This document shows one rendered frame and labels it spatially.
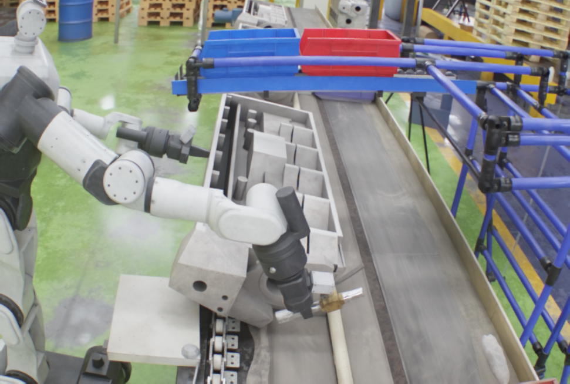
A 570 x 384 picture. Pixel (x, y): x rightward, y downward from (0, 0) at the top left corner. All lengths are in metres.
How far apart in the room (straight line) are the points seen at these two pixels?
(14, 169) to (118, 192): 0.40
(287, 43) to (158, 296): 0.81
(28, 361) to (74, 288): 0.99
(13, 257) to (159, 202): 0.59
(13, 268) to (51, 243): 1.58
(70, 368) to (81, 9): 6.47
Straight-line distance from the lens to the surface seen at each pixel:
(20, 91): 1.00
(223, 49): 1.59
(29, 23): 1.16
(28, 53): 1.21
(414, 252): 1.71
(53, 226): 3.16
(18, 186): 1.30
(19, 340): 1.62
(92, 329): 2.42
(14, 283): 1.51
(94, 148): 0.97
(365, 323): 1.39
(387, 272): 1.59
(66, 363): 2.05
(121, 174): 0.92
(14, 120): 1.00
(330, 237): 1.34
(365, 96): 3.00
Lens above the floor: 1.65
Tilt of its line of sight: 25 degrees down
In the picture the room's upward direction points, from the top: 7 degrees clockwise
